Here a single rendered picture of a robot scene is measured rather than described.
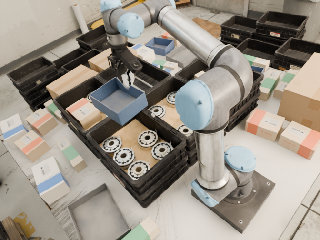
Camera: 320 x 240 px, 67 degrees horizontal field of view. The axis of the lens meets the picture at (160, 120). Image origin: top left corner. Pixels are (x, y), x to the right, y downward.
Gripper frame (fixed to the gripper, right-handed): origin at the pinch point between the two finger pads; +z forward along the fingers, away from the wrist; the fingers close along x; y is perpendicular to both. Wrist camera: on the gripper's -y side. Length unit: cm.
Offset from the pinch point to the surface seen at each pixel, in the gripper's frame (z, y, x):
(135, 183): 21.6, -26.4, 22.2
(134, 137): 29.9, 0.9, 2.7
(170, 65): 31, 39, -62
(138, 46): 28, 77, -64
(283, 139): 33, -53, -49
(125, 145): 30.4, 0.4, 8.8
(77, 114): 23.5, 32.1, 16.1
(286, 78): 28, -32, -93
